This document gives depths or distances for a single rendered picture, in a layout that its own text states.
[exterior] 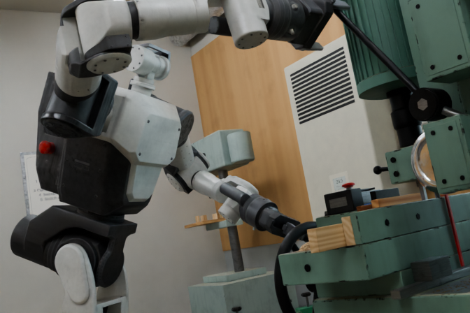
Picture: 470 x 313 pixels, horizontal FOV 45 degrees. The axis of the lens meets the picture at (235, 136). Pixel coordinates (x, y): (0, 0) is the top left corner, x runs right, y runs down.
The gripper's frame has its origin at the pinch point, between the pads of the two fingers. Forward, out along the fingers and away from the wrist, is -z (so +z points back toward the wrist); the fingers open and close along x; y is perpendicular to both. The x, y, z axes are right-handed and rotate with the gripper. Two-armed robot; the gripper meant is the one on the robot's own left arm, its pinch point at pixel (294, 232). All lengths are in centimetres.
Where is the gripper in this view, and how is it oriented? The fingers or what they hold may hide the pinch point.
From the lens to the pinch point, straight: 154.9
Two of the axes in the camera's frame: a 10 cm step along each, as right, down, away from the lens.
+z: -6.3, -2.8, 7.3
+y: 4.2, -9.1, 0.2
